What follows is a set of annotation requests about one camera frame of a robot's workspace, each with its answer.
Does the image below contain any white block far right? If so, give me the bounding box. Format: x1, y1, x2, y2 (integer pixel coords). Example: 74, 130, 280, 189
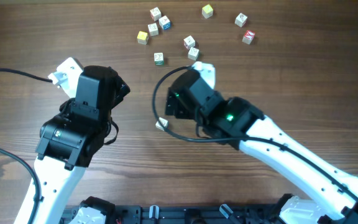
235, 12, 248, 27

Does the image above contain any white block red side middle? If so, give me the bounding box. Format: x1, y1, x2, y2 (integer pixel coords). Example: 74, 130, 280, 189
183, 35, 196, 50

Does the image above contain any white block green side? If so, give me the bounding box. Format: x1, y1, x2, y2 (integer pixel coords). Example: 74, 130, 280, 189
154, 52, 164, 65

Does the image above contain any red letter block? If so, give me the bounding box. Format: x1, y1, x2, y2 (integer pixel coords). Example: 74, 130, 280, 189
242, 30, 255, 45

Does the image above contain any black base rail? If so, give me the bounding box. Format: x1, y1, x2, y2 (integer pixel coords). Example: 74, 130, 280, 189
59, 204, 283, 224

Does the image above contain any yellow block top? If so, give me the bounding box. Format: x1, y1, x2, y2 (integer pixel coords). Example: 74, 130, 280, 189
201, 4, 214, 19

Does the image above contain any white block blue side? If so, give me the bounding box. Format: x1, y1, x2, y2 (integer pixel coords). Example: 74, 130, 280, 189
158, 16, 171, 30

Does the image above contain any white block red side top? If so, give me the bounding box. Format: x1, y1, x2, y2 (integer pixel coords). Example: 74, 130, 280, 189
150, 7, 162, 21

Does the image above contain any white block red side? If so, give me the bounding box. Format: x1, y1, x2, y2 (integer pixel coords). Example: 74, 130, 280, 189
150, 7, 162, 21
183, 35, 196, 50

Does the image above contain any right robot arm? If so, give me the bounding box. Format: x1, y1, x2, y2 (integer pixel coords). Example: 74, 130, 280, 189
165, 67, 358, 223

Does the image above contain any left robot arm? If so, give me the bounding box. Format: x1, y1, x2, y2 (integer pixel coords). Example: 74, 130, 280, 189
15, 65, 130, 223

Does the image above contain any plain white picture block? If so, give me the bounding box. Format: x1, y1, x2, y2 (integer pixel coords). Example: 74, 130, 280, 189
188, 47, 200, 61

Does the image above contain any white block red edge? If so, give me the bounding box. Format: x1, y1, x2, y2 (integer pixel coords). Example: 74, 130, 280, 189
148, 23, 159, 37

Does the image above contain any right black cable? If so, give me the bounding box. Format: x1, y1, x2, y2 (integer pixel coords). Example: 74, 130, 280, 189
152, 65, 358, 215

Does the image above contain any yellow block left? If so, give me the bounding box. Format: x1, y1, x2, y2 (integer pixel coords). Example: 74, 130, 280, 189
137, 31, 149, 45

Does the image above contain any yellow block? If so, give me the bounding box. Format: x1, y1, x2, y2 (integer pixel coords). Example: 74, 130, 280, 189
201, 4, 214, 19
137, 31, 149, 45

